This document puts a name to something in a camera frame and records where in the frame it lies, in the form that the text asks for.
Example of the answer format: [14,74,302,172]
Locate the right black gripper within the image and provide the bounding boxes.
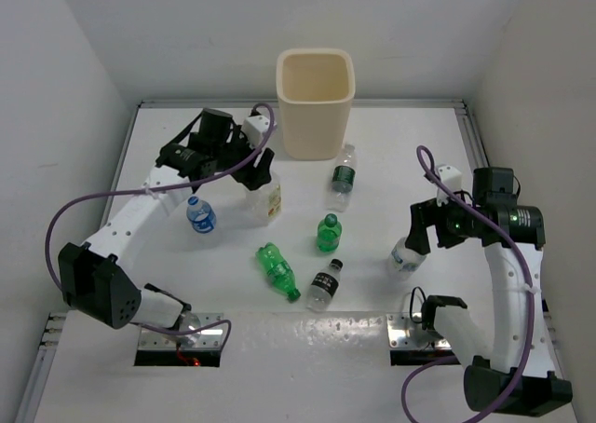
[405,189,480,253]

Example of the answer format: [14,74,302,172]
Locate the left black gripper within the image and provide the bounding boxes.
[211,125,272,189]

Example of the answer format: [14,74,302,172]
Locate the clear bottle yellow label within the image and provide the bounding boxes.
[245,171,281,226]

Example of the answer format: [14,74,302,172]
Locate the clear bottle blue-green label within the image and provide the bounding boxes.
[388,238,427,281]

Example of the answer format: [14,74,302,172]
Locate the blue label water bottle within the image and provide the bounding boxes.
[186,196,217,234]

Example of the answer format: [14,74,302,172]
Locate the green label clear bottle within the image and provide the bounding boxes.
[325,143,358,212]

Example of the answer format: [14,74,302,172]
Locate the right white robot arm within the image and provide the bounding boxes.
[393,165,573,417]

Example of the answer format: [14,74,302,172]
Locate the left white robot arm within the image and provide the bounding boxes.
[50,108,276,337]

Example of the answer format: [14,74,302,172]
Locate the cream plastic bin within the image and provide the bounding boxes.
[276,48,356,160]

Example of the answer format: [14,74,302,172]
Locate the black label clear bottle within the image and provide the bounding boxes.
[306,259,343,312]

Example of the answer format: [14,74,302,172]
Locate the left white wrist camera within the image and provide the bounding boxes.
[240,115,277,148]

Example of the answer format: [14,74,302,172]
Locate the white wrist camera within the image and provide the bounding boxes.
[436,164,462,207]
[240,115,277,148]

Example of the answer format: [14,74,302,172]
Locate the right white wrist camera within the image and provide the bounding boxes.
[436,164,462,207]

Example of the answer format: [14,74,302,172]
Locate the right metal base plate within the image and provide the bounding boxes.
[386,312,451,351]

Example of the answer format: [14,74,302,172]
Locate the metal base plate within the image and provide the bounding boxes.
[386,312,451,351]
[138,312,228,352]

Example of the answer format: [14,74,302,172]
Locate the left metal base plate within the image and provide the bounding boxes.
[138,312,228,352]

